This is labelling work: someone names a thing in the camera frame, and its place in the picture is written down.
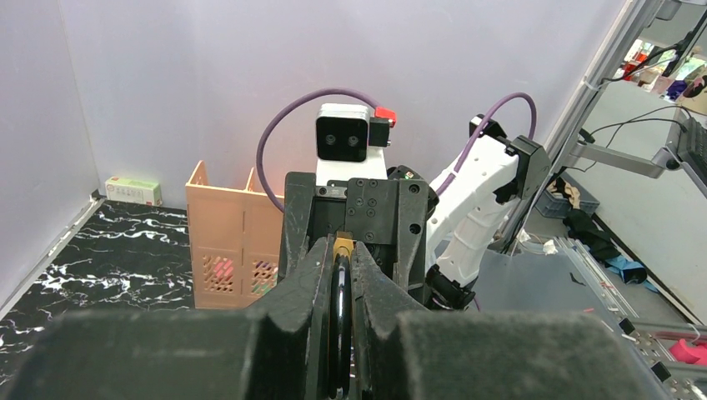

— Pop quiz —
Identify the pink perforated organizer rack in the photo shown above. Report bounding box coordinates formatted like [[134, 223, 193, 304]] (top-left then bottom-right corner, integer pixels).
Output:
[[185, 161, 283, 309]]

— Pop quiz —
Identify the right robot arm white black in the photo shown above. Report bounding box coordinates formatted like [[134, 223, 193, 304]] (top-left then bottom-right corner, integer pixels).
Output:
[[278, 103, 550, 310]]

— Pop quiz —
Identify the white green small box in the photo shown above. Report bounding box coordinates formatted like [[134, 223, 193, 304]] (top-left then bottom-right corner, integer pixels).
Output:
[[105, 177, 163, 207]]

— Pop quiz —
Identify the aluminium frame rail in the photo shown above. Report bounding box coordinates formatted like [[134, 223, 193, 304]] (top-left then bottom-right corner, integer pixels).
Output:
[[490, 1, 685, 254]]

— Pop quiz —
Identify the large brass padlock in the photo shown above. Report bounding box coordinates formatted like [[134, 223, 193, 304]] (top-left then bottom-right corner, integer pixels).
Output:
[[328, 232, 355, 399]]

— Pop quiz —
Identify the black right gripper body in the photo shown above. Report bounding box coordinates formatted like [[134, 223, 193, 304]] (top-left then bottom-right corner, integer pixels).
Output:
[[308, 178, 399, 277]]

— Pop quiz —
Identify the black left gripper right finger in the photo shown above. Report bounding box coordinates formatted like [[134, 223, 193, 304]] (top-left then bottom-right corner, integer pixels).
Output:
[[351, 245, 669, 399]]

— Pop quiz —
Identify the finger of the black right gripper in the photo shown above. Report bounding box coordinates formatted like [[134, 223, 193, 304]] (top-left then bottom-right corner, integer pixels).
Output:
[[394, 179, 429, 293], [277, 172, 316, 282]]

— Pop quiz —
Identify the monitor on arm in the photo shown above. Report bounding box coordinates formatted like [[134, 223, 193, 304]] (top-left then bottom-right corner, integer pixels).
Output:
[[564, 117, 706, 194]]

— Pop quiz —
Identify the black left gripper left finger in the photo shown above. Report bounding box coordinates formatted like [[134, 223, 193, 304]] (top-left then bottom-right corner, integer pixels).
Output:
[[5, 238, 333, 399]]

